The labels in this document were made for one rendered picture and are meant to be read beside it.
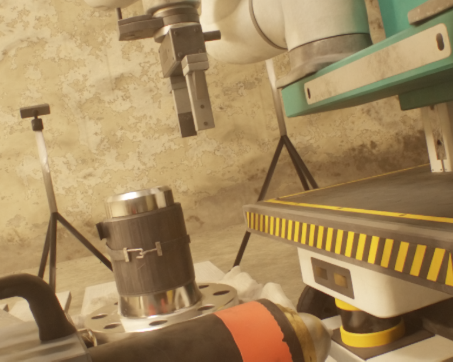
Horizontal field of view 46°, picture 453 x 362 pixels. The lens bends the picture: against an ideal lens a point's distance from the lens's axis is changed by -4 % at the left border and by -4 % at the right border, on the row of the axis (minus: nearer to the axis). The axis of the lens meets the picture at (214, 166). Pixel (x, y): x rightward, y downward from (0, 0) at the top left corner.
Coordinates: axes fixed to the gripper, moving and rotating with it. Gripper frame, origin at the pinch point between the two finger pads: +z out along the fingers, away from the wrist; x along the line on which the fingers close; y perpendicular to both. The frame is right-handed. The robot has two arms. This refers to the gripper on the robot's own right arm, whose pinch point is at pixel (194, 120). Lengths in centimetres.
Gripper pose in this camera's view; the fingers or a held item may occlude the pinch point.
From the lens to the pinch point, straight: 84.9
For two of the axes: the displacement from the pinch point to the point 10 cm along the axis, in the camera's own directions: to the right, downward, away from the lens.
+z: 1.9, 9.8, 0.2
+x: -2.2, 0.3, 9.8
